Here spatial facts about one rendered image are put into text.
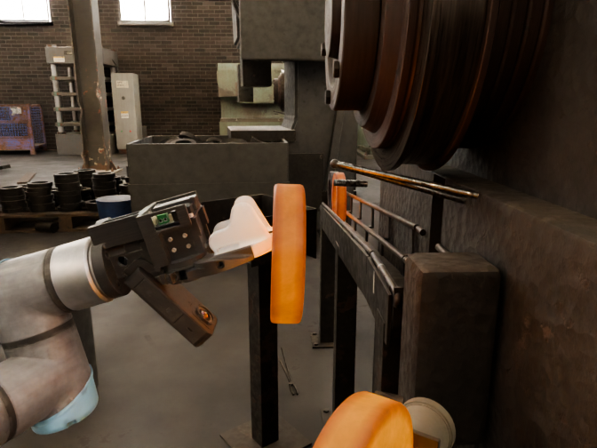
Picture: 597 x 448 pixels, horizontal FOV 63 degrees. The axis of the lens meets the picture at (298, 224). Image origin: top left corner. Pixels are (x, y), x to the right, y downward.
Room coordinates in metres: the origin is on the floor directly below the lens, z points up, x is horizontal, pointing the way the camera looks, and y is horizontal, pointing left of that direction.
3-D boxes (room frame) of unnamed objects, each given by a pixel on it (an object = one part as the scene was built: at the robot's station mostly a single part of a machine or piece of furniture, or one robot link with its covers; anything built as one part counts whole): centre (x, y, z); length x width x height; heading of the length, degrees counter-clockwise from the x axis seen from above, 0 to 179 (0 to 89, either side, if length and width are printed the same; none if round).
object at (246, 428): (1.29, 0.11, 0.36); 0.26 x 0.20 x 0.72; 37
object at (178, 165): (3.53, 0.61, 0.39); 1.03 x 0.83 x 0.79; 96
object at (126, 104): (10.12, 3.99, 1.03); 1.54 x 0.94 x 2.05; 92
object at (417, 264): (0.57, -0.19, 0.68); 0.11 x 0.08 x 0.24; 92
